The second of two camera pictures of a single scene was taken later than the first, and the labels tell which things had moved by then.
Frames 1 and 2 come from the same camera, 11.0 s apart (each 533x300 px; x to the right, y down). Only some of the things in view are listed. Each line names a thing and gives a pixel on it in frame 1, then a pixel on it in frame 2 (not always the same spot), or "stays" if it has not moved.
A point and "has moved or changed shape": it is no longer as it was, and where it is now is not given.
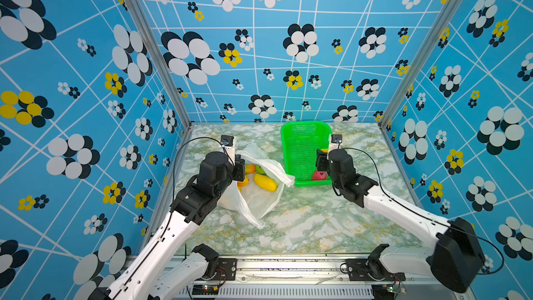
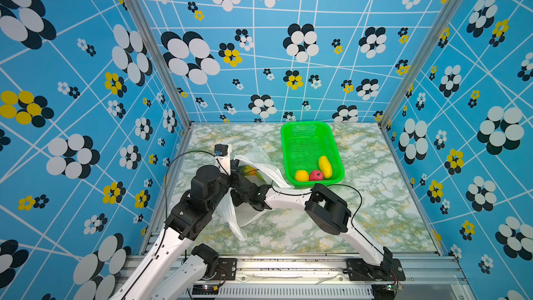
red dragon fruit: x=319 y=176 stays
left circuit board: x=205 y=289 stays
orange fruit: x=250 y=168 stays
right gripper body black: x=334 y=179 to x=237 y=199
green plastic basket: x=301 y=141 stays
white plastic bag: x=253 y=201 has moved or changed shape
